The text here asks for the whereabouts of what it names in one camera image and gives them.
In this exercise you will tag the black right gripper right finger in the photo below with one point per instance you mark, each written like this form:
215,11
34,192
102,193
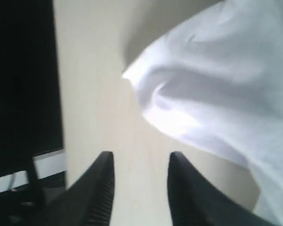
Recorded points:
194,201

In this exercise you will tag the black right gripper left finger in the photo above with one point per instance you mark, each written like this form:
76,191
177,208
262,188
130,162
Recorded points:
87,202

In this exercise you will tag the white t-shirt with red lettering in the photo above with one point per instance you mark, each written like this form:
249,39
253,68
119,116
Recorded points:
216,82

